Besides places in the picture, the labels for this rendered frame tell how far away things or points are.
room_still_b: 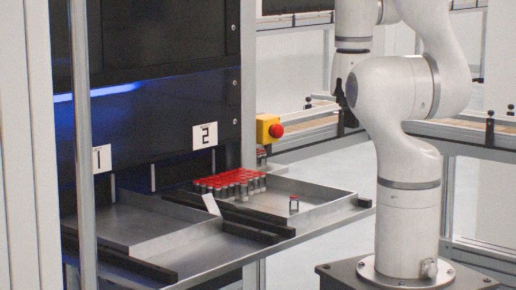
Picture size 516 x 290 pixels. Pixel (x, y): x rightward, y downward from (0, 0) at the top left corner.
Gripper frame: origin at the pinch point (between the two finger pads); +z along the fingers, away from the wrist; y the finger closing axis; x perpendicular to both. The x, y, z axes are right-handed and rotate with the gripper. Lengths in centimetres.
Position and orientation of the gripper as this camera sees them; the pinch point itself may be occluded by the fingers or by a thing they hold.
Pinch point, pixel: (351, 118)
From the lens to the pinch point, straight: 196.1
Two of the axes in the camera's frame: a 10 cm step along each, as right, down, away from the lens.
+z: 0.0, 9.8, 2.2
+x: 7.5, 1.4, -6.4
